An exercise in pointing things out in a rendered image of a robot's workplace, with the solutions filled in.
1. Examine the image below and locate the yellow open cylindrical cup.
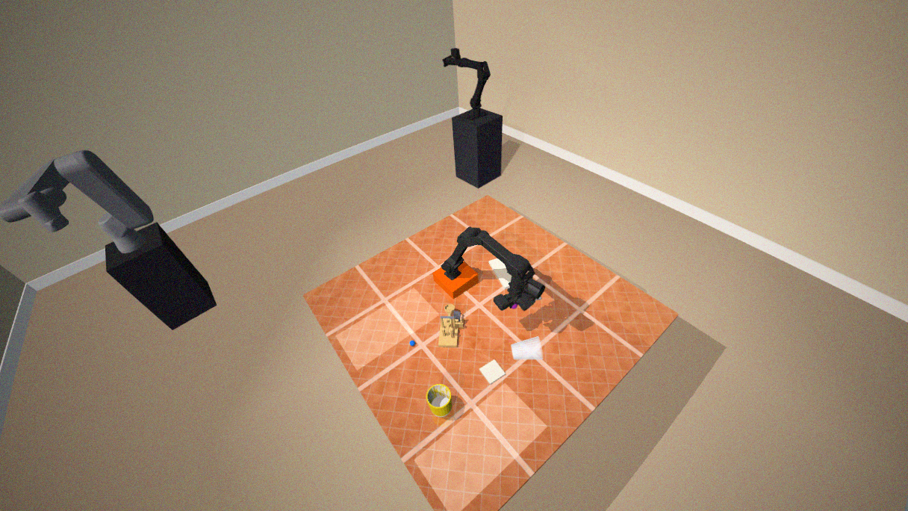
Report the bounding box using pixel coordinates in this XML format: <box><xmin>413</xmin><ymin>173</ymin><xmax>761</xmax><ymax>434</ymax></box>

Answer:
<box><xmin>426</xmin><ymin>384</ymin><xmax>452</xmax><ymax>417</ymax></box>

